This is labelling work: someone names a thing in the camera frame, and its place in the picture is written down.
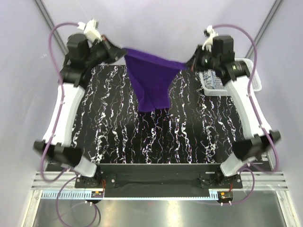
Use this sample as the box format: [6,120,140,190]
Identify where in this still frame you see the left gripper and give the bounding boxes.
[84,35,128,70]

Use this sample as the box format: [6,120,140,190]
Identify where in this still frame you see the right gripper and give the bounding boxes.
[184,45,219,73]

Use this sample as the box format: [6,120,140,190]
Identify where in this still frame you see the blue white patterned towel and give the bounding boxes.
[200,70,225,90]

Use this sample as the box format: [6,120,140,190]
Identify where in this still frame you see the purple towel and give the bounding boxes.
[125,48,186,113]

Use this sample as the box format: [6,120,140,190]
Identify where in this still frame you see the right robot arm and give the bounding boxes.
[186,35,281,188]

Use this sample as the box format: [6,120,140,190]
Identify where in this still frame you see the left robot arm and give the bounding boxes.
[33,33,127,187]

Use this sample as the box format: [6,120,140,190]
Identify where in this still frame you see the white plastic basket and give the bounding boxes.
[199,58,262,96]

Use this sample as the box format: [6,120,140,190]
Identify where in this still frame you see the black marble pattern mat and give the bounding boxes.
[71,65,244,164]

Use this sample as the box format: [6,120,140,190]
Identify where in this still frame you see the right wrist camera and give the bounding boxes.
[202,25,218,52]

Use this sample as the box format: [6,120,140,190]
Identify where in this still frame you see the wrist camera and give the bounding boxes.
[202,25,218,52]
[78,19,102,43]

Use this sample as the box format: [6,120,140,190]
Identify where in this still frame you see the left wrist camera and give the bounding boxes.
[78,19,102,43]

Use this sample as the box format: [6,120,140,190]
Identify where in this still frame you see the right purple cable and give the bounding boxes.
[208,23,281,205]

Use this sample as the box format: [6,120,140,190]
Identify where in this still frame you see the purple cable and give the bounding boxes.
[208,23,281,205]
[40,22,102,227]

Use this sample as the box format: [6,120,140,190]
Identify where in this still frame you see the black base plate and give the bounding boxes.
[75,164,243,189]

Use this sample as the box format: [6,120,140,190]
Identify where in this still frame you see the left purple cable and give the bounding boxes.
[40,22,102,227]

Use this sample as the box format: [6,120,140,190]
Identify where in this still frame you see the aluminium frame rail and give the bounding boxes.
[30,171,289,190]

